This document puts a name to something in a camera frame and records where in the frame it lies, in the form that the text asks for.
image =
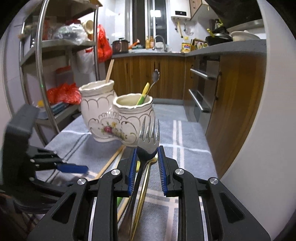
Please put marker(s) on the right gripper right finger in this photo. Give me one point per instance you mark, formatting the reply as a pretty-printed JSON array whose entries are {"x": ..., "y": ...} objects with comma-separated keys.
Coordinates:
[{"x": 207, "y": 209}]

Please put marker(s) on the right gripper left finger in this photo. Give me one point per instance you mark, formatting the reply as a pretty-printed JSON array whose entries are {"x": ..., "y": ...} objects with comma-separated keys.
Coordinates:
[{"x": 88, "y": 210}]

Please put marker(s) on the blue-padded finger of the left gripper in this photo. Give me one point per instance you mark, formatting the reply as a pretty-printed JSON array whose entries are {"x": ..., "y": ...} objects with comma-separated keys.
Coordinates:
[{"x": 71, "y": 168}]

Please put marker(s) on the yellow tulip green handle spoon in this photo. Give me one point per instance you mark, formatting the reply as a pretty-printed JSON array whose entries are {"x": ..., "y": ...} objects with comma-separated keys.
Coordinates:
[{"x": 119, "y": 199}]

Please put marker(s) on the silver fork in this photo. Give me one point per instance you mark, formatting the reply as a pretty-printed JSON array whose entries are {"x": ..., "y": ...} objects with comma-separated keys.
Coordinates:
[{"x": 147, "y": 145}]

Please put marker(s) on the gold fork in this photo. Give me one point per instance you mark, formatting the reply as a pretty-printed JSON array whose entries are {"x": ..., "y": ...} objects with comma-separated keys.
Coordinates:
[{"x": 142, "y": 197}]

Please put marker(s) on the wooden kitchen cabinets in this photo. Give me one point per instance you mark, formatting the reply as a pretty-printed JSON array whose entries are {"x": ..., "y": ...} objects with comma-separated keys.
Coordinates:
[{"x": 237, "y": 94}]

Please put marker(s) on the kitchen window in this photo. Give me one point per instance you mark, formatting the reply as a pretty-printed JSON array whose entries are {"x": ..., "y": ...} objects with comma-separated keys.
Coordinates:
[{"x": 146, "y": 19}]

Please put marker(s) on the grey plaid tablecloth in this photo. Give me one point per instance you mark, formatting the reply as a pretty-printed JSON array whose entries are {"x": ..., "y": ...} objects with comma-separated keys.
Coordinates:
[{"x": 182, "y": 140}]

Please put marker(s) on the white refrigerator side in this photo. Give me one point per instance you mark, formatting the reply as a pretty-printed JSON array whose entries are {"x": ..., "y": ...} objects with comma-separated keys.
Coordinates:
[{"x": 262, "y": 176}]

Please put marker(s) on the white ceramic double utensil holder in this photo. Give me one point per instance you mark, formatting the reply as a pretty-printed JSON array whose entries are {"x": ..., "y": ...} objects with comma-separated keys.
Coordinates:
[{"x": 111, "y": 117}]

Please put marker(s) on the red plastic bag lower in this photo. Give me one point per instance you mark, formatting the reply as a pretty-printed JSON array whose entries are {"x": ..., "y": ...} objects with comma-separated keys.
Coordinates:
[{"x": 66, "y": 93}]

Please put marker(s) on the wooden chopstick in holder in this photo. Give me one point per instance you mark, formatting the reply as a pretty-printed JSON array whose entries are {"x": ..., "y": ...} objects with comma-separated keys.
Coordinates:
[{"x": 109, "y": 71}]

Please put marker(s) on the steel oven drawers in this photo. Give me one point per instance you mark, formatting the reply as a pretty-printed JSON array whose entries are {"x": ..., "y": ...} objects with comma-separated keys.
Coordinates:
[{"x": 205, "y": 72}]

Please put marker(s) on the yellow tulip green spoon in holder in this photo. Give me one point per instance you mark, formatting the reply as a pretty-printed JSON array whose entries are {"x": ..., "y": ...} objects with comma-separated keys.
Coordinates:
[{"x": 144, "y": 92}]

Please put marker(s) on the red plastic bag hanging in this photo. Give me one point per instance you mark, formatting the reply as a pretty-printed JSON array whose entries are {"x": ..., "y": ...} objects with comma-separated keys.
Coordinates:
[{"x": 104, "y": 50}]

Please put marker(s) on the metal shelf rack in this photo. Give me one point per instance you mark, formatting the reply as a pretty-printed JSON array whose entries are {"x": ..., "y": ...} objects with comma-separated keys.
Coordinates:
[{"x": 45, "y": 63}]

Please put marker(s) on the silver spoon in holder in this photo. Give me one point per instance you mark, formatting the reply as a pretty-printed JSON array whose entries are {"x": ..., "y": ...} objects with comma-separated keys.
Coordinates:
[{"x": 155, "y": 78}]

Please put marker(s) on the dark rice cooker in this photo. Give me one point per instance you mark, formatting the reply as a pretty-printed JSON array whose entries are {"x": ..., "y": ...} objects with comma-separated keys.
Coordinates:
[{"x": 120, "y": 46}]

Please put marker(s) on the clear plastic bag on shelf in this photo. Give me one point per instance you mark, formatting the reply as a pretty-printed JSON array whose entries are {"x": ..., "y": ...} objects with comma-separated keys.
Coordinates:
[{"x": 74, "y": 33}]

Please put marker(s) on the chrome faucet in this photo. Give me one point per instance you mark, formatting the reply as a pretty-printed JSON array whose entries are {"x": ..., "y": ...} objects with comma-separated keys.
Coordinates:
[{"x": 159, "y": 44}]

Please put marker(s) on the yellow oil bottle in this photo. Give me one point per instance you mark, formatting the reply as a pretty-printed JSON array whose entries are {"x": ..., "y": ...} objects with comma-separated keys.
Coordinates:
[{"x": 186, "y": 45}]

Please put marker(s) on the black wok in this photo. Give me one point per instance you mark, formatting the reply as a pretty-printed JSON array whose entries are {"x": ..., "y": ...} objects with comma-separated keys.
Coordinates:
[{"x": 218, "y": 36}]

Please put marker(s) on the white pot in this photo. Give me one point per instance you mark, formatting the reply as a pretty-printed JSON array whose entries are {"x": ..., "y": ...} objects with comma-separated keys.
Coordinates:
[{"x": 243, "y": 36}]

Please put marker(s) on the white water heater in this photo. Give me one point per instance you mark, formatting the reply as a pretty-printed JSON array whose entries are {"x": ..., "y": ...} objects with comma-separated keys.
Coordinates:
[{"x": 180, "y": 9}]

